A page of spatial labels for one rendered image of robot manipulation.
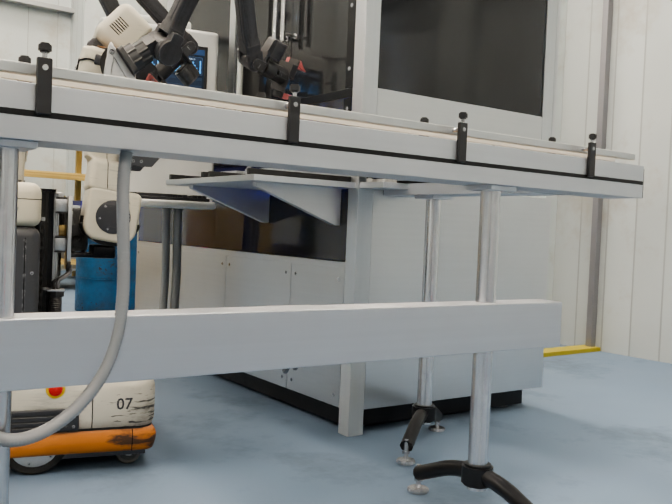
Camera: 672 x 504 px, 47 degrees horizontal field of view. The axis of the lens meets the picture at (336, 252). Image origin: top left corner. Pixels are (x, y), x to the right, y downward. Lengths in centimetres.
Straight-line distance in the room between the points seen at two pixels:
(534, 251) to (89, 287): 376
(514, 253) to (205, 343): 191
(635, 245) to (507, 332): 320
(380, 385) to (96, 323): 156
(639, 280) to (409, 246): 256
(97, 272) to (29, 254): 378
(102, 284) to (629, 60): 398
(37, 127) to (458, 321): 104
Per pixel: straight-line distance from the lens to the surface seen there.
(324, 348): 164
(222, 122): 148
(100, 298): 609
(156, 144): 142
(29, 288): 232
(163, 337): 147
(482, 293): 197
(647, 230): 511
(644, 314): 512
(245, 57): 261
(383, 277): 274
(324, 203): 270
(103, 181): 248
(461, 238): 298
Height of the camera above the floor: 72
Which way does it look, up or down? 2 degrees down
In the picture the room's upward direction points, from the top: 2 degrees clockwise
